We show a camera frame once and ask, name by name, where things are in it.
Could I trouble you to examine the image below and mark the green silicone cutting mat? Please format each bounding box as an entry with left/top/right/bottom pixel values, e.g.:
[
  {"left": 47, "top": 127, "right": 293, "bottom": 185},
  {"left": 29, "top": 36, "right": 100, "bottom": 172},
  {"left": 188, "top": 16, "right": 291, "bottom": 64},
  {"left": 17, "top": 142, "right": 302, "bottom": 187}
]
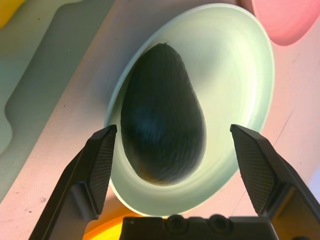
[{"left": 0, "top": 0, "right": 143, "bottom": 156}]

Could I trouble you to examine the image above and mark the green plate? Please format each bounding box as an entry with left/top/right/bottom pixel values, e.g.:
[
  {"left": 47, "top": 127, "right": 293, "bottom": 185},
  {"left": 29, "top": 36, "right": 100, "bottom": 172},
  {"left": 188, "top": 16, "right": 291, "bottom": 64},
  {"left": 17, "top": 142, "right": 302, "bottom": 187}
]
[{"left": 104, "top": 2, "right": 276, "bottom": 218}]

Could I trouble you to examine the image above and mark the yellow banana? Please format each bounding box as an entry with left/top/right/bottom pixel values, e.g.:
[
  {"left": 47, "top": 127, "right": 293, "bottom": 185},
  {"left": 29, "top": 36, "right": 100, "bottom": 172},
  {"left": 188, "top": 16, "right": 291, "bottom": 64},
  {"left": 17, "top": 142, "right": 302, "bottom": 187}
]
[{"left": 0, "top": 0, "right": 26, "bottom": 29}]

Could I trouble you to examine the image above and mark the pink plate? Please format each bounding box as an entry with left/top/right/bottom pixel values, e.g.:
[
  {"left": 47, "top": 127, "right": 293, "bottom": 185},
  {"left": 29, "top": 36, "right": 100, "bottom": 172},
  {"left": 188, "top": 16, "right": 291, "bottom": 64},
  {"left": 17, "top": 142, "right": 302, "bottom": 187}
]
[{"left": 249, "top": 0, "right": 320, "bottom": 47}]

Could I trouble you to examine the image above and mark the dark green avocado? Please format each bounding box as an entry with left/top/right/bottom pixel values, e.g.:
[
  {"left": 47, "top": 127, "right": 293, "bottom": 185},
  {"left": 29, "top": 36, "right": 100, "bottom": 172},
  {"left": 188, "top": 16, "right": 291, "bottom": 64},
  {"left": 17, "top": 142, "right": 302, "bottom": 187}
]
[{"left": 120, "top": 42, "right": 208, "bottom": 187}]

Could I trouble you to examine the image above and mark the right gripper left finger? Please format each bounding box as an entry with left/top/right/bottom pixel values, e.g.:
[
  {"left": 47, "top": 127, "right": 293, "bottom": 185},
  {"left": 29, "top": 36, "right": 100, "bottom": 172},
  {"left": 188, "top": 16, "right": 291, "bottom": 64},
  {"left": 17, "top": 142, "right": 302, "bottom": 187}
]
[{"left": 28, "top": 124, "right": 118, "bottom": 240}]

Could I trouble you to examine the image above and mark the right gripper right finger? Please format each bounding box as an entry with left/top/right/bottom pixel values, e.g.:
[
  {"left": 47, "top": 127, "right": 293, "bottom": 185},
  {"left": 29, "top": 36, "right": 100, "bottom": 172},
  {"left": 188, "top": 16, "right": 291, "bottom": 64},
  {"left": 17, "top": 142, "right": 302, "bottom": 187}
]
[{"left": 229, "top": 123, "right": 320, "bottom": 240}]

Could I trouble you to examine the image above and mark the yellow plate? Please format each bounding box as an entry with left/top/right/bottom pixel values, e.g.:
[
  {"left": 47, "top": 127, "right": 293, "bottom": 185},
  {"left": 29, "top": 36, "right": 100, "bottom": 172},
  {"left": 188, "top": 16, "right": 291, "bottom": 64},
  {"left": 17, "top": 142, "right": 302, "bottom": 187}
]
[{"left": 83, "top": 213, "right": 142, "bottom": 240}]

